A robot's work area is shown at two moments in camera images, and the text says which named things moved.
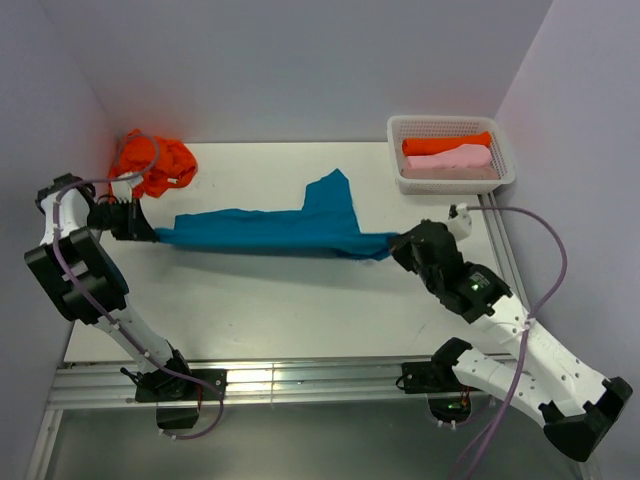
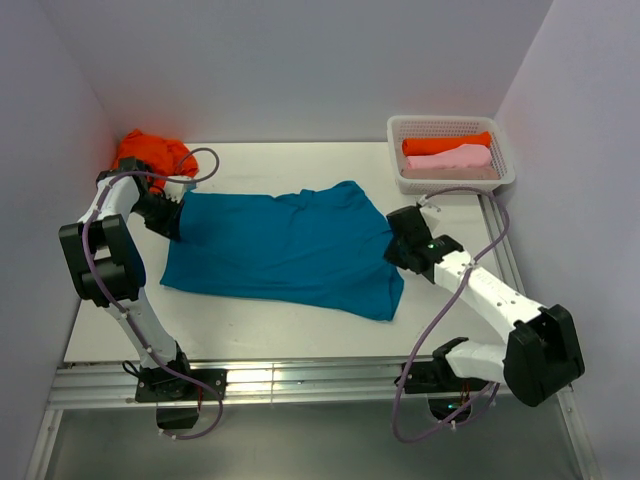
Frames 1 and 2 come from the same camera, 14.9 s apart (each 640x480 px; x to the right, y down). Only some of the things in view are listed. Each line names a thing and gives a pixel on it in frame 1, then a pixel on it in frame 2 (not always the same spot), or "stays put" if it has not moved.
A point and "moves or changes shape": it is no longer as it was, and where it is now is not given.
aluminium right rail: [505, 251] stays put
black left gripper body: [119, 218] → [159, 212]
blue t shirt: [328, 225] moves or changes shape
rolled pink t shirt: [462, 156] stays put
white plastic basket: [435, 154] stays put
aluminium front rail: [103, 385] stays put
